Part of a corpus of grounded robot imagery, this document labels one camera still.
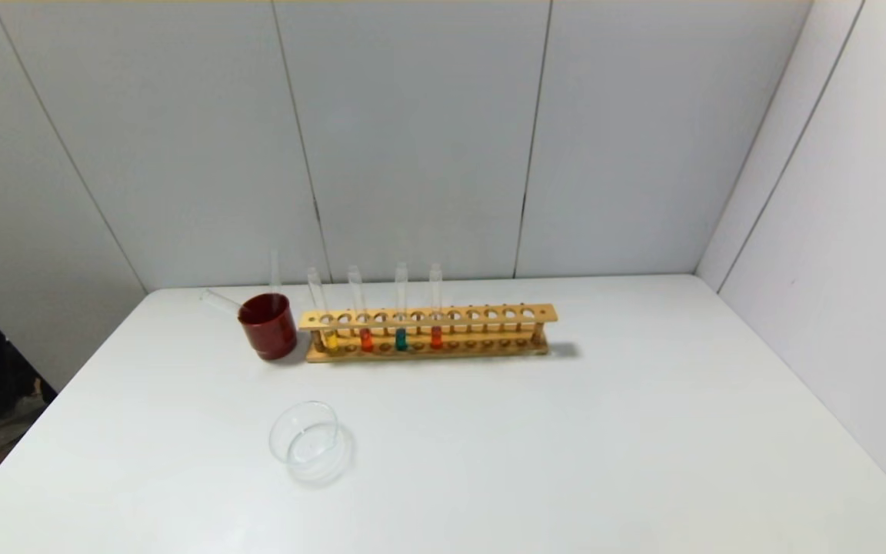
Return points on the test tube with orange-red pigment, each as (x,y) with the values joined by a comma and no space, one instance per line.
(366,340)

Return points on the test tube with yellow pigment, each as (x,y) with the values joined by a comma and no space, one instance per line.
(331,341)

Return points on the wooden test tube rack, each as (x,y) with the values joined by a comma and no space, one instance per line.
(458,326)

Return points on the test tube with red pigment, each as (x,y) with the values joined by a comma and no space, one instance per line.
(436,337)

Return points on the test tube with green pigment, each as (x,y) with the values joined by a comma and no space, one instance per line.
(401,340)

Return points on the empty glass test tube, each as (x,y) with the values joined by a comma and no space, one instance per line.
(274,269)
(220,301)

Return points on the dark red cup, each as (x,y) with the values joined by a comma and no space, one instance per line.
(270,335)

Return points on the clear glass dish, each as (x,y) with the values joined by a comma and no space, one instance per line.
(312,450)

